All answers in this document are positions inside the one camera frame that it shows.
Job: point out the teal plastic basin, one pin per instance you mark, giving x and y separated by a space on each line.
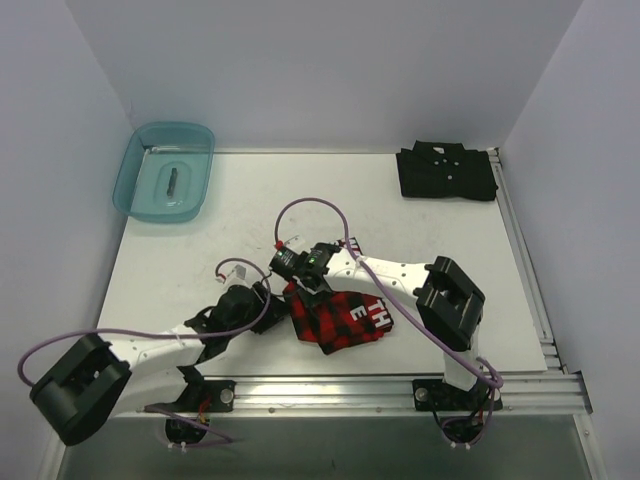
153 150

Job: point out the dark object in basin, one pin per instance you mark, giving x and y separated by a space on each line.
172 182

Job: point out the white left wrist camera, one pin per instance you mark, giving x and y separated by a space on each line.
237 273

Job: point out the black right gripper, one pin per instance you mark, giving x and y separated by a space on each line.
310 280

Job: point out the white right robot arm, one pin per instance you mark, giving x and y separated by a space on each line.
438 298

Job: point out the folded black button shirt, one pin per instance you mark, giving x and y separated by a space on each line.
436 170

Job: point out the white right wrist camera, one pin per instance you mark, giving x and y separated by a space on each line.
296 243

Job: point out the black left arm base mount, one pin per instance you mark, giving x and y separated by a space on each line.
206 396

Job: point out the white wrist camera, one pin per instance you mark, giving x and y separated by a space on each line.
296 243
237 273

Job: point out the aluminium rail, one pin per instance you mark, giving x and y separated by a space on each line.
367 395
525 268

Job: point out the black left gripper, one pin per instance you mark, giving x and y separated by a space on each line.
275 310

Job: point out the aluminium right side rail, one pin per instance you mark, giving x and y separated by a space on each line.
525 268

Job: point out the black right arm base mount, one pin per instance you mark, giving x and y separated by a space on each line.
434 395

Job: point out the red black plaid shirt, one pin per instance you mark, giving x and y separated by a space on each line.
338 321

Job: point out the aluminium front rail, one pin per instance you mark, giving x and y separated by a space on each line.
367 395

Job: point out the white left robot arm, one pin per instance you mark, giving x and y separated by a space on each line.
98 378

